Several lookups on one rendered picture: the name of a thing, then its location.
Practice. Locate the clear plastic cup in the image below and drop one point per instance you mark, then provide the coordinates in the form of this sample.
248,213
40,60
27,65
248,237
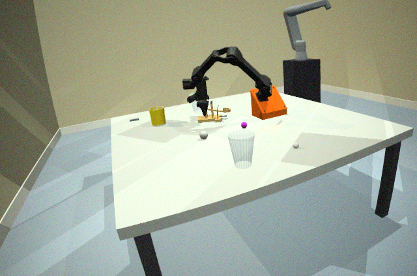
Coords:
195,108
241,144

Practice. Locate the yellow mug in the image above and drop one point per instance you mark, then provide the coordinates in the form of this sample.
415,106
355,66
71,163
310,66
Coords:
157,115

